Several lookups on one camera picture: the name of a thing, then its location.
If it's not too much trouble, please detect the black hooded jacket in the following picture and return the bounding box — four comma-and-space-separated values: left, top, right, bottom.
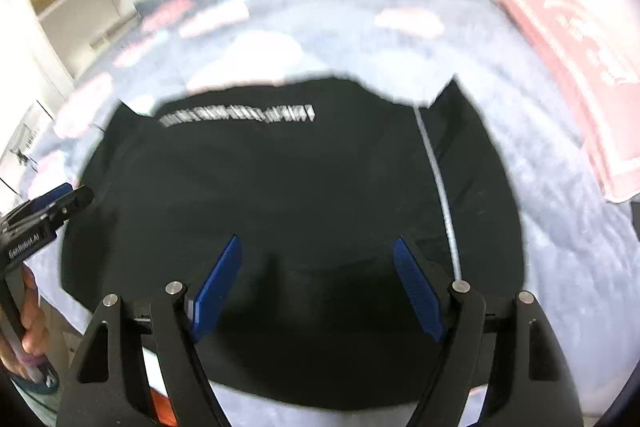
61, 77, 524, 411

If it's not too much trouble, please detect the person's left hand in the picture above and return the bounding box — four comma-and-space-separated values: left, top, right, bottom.
1, 265, 50, 379

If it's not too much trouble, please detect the pink pillow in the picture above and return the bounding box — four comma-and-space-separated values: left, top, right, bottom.
494, 0, 639, 202

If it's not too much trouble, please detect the floral grey pink bedspread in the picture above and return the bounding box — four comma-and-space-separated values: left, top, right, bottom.
18, 0, 639, 425

